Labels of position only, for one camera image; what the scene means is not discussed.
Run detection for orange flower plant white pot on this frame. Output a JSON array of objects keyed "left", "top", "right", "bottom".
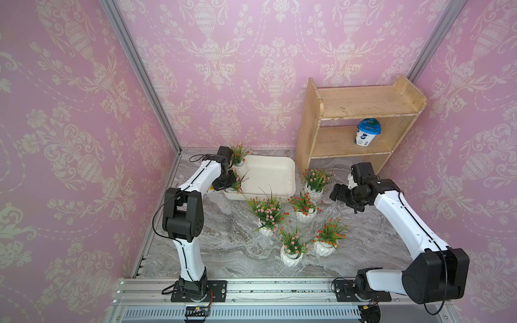
[{"left": 230, "top": 143, "right": 253, "bottom": 167}]

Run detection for tall pink flower plant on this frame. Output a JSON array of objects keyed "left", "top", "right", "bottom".
[{"left": 246, "top": 192, "right": 289, "bottom": 236}]

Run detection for red flower plant white pot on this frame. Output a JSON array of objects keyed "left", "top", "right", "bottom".
[{"left": 288, "top": 192, "right": 320, "bottom": 223}]

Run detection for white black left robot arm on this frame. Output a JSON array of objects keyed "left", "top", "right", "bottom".
[{"left": 162, "top": 147, "right": 236, "bottom": 301}]

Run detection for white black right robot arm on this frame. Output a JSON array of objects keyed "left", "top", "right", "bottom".
[{"left": 330, "top": 179, "right": 470, "bottom": 304}]

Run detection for cream plastic storage box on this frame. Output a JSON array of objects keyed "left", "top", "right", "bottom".
[{"left": 223, "top": 155, "right": 296, "bottom": 201}]

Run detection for pink flower plant back right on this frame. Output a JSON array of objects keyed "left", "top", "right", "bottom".
[{"left": 302, "top": 168, "right": 334, "bottom": 202}]

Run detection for orange flower plant front right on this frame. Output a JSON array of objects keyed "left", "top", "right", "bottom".
[{"left": 312, "top": 218, "right": 347, "bottom": 257}]

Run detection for blue lid white tub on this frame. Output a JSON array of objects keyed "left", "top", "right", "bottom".
[{"left": 354, "top": 118, "right": 381, "bottom": 147}]

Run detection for wooden two-tier shelf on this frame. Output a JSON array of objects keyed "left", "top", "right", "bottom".
[{"left": 295, "top": 75, "right": 428, "bottom": 173}]

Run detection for pink flower plant front centre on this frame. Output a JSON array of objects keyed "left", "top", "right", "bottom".
[{"left": 276, "top": 227, "right": 310, "bottom": 267}]

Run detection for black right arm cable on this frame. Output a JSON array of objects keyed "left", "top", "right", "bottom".
[{"left": 397, "top": 190, "right": 449, "bottom": 316}]

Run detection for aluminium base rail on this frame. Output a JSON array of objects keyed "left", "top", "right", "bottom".
[{"left": 106, "top": 277, "right": 461, "bottom": 322}]

